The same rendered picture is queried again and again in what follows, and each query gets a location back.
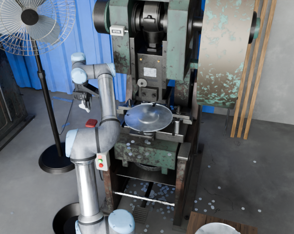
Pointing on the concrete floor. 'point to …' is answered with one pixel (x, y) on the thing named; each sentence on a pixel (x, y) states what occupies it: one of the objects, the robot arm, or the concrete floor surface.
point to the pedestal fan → (2, 20)
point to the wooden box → (195, 219)
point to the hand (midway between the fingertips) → (89, 110)
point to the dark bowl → (66, 219)
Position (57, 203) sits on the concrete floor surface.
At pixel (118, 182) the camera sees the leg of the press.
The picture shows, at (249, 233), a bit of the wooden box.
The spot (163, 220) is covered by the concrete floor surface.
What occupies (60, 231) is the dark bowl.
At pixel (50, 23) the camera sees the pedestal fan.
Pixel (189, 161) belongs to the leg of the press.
